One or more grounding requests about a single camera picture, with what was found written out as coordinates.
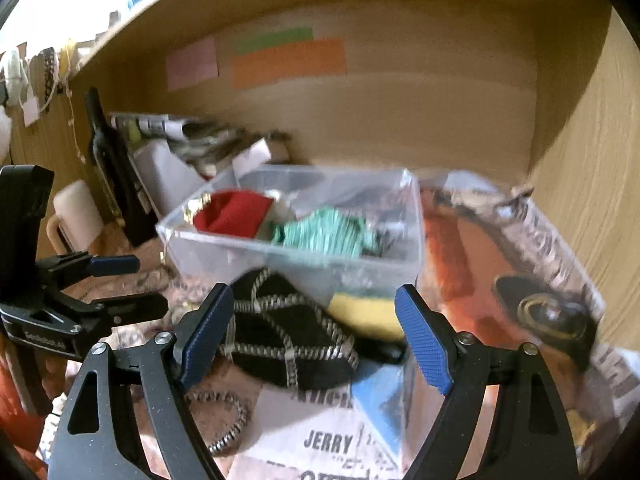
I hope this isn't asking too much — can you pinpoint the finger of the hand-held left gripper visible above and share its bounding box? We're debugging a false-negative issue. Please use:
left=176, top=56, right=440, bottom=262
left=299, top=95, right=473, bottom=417
left=89, top=255, right=141, bottom=277
left=92, top=292, right=170, bottom=329

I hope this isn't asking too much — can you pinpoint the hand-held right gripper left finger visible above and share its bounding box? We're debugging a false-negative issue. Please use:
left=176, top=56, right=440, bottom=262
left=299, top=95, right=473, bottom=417
left=47, top=282, right=236, bottom=480

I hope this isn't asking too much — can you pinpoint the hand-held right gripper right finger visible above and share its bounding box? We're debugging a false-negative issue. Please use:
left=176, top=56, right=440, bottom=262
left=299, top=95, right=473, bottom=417
left=394, top=284, right=581, bottom=480

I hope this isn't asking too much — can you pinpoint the black zipper-trimmed pouch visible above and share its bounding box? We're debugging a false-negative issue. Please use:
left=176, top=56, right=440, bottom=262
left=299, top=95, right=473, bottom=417
left=220, top=268, right=361, bottom=392

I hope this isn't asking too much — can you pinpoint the clear plastic storage box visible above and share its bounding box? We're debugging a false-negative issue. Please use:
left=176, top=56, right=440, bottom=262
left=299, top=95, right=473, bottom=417
left=156, top=164, right=427, bottom=312

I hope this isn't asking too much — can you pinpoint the white mug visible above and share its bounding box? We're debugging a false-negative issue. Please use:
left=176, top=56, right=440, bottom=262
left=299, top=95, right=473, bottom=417
left=46, top=178, right=107, bottom=257

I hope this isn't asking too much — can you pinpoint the yellow sponge cloth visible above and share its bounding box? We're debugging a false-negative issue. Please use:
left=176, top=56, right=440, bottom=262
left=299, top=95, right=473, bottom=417
left=327, top=292, right=407, bottom=342

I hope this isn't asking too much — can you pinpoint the silver zipper strip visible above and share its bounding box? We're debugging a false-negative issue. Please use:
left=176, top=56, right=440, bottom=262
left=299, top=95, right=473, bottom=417
left=189, top=391, right=249, bottom=457

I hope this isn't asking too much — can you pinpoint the white plastic box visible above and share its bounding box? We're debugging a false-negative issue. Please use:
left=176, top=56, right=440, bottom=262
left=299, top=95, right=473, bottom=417
left=134, top=141, right=238, bottom=217

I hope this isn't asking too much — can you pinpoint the red cloth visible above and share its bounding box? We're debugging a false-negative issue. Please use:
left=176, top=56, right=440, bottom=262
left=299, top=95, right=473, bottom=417
left=192, top=189, right=275, bottom=237

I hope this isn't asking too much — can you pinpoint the green knitted cloth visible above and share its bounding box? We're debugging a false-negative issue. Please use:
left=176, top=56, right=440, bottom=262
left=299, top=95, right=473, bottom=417
left=270, top=207, right=388, bottom=261

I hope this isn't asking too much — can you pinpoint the stack of printed papers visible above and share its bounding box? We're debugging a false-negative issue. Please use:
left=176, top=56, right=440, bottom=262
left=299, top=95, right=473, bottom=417
left=109, top=111, right=292, bottom=181

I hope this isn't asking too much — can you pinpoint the hanging lace ribbon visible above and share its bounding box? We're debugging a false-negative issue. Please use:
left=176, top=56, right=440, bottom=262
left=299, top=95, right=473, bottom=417
left=39, top=47, right=62, bottom=113

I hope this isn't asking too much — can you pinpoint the pink sticky note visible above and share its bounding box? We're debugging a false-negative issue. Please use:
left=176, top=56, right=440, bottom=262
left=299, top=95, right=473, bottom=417
left=165, top=35, right=220, bottom=92

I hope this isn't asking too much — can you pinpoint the orange sticky note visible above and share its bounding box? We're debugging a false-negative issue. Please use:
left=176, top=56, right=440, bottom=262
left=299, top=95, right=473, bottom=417
left=232, top=38, right=348, bottom=90

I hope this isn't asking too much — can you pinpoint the green sticky note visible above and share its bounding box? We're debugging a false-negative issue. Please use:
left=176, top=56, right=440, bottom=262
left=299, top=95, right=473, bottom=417
left=234, top=27, right=315, bottom=56

